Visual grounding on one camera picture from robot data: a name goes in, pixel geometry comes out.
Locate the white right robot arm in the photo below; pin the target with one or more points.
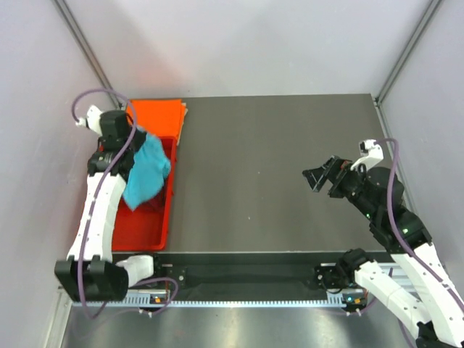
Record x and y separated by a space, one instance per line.
433 314

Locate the folded orange t shirt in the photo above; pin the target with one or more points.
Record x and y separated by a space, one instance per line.
161 117

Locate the aluminium frame post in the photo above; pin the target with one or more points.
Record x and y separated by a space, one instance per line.
78 35
419 29

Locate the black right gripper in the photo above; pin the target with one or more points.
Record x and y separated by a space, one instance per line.
335 169

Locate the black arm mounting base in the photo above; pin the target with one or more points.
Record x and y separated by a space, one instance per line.
253 276

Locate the dark red t shirt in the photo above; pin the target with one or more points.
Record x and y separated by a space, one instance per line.
156 203

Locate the light blue t shirt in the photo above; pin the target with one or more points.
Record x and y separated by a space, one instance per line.
150 170

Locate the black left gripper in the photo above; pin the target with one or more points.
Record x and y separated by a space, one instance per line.
141 135

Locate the right aluminium frame post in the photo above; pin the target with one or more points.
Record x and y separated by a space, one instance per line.
419 29

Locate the slotted grey cable duct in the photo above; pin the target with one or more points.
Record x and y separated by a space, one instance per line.
156 299

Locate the left aluminium frame post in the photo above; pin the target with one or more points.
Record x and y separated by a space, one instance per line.
78 35

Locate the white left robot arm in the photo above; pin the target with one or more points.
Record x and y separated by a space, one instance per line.
88 272

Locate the red plastic bin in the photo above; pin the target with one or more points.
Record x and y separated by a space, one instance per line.
142 231

